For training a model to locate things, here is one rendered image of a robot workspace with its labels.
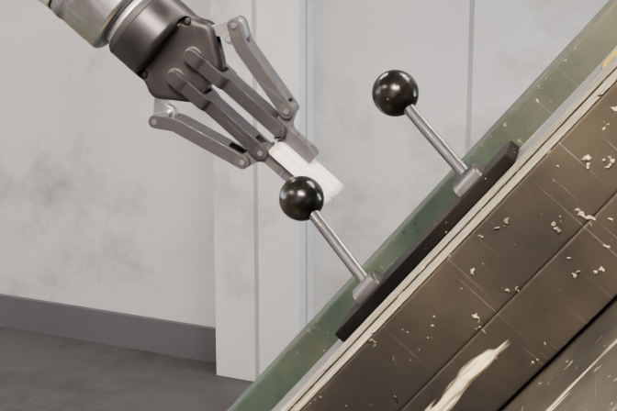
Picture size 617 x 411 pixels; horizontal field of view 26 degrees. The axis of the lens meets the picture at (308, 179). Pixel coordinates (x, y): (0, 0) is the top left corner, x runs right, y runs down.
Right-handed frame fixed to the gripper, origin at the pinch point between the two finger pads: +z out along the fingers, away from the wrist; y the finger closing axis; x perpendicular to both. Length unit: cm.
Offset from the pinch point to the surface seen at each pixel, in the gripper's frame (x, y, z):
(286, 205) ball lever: 8.3, 0.8, 0.8
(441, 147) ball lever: 10.3, -12.1, 6.8
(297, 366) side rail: -9.7, 19.3, 12.1
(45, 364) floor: -280, 207, -26
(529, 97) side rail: -9.7, -16.1, 10.7
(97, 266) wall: -305, 179, -36
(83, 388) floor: -264, 194, -11
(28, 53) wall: -310, 139, -101
